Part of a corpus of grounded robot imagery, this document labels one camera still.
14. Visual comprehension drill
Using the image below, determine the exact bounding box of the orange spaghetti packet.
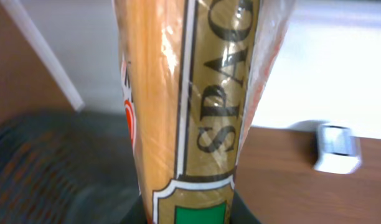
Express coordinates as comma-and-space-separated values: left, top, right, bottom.
113, 0, 294, 223

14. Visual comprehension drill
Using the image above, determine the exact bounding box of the grey plastic basket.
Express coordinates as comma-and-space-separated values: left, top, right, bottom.
0, 111, 140, 223

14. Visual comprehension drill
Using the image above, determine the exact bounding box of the white barcode scanner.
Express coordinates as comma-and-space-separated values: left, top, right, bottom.
313, 123, 362, 175

